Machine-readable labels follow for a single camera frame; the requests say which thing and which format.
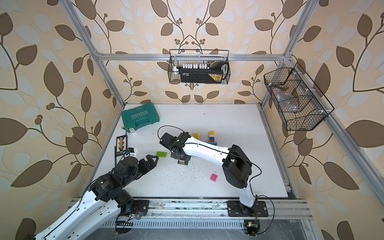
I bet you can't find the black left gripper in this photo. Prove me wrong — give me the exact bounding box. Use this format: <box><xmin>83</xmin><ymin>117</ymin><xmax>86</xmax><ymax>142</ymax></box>
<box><xmin>122</xmin><ymin>155</ymin><xmax>160</xmax><ymax>190</ymax></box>

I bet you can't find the lime green long lego brick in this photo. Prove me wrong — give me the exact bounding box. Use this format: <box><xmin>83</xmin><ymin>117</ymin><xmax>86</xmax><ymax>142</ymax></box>
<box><xmin>156</xmin><ymin>152</ymin><xmax>167</xmax><ymax>158</ymax></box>

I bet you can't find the dark green long lego brick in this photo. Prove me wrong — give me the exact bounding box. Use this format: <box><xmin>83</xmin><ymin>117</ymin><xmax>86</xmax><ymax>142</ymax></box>
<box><xmin>178</xmin><ymin>161</ymin><xmax>189</xmax><ymax>166</ymax></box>

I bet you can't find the pink lego brick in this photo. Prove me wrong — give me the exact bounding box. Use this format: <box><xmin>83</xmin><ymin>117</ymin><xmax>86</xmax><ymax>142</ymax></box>
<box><xmin>210</xmin><ymin>174</ymin><xmax>218</xmax><ymax>182</ymax></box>

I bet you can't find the black wire basket wall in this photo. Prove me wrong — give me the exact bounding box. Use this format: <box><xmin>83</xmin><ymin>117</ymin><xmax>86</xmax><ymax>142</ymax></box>
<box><xmin>168</xmin><ymin>49</ymin><xmax>231</xmax><ymax>85</ymax></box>
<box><xmin>264</xmin><ymin>63</ymin><xmax>335</xmax><ymax>131</ymax></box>

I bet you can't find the black parallel charging board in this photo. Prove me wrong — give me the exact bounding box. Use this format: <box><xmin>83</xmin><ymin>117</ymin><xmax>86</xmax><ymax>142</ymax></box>
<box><xmin>115</xmin><ymin>135</ymin><xmax>128</xmax><ymax>157</ymax></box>

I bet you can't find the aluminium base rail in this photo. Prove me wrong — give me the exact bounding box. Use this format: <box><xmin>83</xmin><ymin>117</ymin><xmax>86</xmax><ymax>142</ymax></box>
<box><xmin>80</xmin><ymin>198</ymin><xmax>313</xmax><ymax>231</ymax></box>

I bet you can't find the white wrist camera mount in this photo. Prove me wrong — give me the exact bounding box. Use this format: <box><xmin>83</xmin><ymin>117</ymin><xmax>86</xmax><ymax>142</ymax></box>
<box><xmin>125</xmin><ymin>148</ymin><xmax>137</xmax><ymax>157</ymax></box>

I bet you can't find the black wire basket right wall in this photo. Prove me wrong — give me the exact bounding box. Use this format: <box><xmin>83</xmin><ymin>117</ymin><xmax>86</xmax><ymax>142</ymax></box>
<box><xmin>264</xmin><ymin>63</ymin><xmax>335</xmax><ymax>131</ymax></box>

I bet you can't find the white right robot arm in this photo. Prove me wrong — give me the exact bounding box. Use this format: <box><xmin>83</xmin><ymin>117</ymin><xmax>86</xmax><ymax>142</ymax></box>
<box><xmin>159</xmin><ymin>132</ymin><xmax>263</xmax><ymax>218</ymax></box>

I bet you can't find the black wire basket back wall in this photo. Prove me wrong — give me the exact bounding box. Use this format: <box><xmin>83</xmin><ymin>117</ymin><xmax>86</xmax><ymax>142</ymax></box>
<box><xmin>168</xmin><ymin>49</ymin><xmax>231</xmax><ymax>85</ymax></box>

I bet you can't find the plastic bag in basket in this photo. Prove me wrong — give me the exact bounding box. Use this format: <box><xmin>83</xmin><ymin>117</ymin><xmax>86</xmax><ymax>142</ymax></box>
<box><xmin>272</xmin><ymin>87</ymin><xmax>299</xmax><ymax>108</ymax></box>

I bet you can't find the black battery charger in basket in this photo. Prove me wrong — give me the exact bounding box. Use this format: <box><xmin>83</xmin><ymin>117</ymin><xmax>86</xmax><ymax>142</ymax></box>
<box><xmin>168</xmin><ymin>61</ymin><xmax>230</xmax><ymax>84</ymax></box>

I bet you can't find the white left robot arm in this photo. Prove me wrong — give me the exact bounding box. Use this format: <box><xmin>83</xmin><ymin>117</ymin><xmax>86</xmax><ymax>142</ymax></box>
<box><xmin>24</xmin><ymin>155</ymin><xmax>159</xmax><ymax>240</ymax></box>

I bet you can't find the green plastic tool case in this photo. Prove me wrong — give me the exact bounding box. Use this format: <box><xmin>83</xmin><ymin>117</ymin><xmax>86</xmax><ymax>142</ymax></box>
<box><xmin>121</xmin><ymin>103</ymin><xmax>160</xmax><ymax>133</ymax></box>

